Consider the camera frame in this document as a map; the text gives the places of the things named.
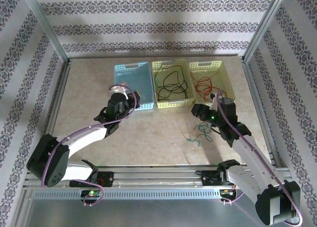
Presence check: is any blue plastic basket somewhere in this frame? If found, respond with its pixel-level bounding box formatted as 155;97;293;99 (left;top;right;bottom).
113;61;155;112

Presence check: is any small circuit board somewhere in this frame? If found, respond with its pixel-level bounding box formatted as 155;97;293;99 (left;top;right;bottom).
219;188;238;200
81;189;103;201

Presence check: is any pale yellow plastic basket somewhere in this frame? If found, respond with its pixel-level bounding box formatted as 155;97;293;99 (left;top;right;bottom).
151;58;196;109
188;60;236;106

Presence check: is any red cable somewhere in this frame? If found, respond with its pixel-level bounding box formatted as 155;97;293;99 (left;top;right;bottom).
198;71;219;102
190;71;211;99

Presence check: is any grey metal panel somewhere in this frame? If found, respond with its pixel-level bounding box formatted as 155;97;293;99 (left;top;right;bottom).
23;198;263;227

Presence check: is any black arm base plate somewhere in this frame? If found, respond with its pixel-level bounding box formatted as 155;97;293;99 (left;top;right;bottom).
69;171;115;188
195;169;239;188

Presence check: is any black cable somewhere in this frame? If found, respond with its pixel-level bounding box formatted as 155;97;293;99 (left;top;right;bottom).
162;65;189;100
155;83;184;102

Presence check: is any aluminium enclosure frame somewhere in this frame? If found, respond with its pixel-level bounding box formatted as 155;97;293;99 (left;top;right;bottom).
14;0;303;227

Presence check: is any slotted grey cable duct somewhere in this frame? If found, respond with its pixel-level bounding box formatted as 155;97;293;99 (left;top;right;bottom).
33;190;221;200

